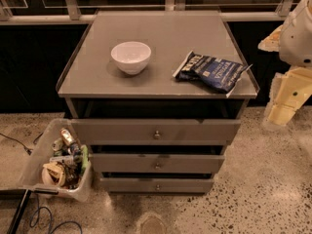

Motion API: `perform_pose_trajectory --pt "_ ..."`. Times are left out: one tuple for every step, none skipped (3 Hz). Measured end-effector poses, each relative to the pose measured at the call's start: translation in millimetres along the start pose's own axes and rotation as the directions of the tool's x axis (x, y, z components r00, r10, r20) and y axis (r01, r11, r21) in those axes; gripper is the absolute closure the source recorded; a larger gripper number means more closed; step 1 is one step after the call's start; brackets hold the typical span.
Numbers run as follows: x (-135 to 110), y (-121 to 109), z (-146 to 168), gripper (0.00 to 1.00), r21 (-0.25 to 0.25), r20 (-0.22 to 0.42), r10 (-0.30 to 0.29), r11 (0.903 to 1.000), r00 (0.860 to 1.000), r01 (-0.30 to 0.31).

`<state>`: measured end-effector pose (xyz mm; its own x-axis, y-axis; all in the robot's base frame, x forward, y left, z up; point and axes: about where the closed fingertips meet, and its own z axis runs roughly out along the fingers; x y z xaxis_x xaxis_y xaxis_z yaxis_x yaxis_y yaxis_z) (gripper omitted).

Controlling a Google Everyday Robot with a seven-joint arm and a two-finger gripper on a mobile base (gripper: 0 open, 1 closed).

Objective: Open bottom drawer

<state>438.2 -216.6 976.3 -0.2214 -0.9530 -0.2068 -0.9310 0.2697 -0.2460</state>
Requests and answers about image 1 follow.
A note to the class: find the white ceramic bowl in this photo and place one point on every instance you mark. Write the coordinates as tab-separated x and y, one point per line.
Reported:
131	57

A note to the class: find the grey top drawer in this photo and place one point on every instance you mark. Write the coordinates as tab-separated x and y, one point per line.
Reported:
156	131

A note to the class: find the clear plastic bin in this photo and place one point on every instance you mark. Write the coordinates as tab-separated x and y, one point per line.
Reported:
31	175

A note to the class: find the grey drawer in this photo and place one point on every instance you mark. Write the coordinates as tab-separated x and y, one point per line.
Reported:
157	163
156	131
157	185

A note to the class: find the grey drawer cabinet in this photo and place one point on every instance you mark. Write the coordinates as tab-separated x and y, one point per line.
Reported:
95	88

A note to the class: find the black bar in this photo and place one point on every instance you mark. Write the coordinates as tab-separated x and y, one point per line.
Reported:
22	196

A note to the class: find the grey bottom drawer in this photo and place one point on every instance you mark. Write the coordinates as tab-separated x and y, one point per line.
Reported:
157	185

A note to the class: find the blue chip bag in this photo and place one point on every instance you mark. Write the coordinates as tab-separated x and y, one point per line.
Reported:
218	74

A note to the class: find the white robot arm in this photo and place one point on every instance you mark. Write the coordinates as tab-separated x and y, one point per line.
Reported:
293	42

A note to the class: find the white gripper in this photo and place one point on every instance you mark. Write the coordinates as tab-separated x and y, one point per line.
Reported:
297	38

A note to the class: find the can in bin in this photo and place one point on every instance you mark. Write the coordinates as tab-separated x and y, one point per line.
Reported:
67	137

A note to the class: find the green packet in bin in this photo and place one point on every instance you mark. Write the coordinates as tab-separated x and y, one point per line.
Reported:
85	158

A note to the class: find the grey middle drawer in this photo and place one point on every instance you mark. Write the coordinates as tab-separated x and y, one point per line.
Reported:
157	163

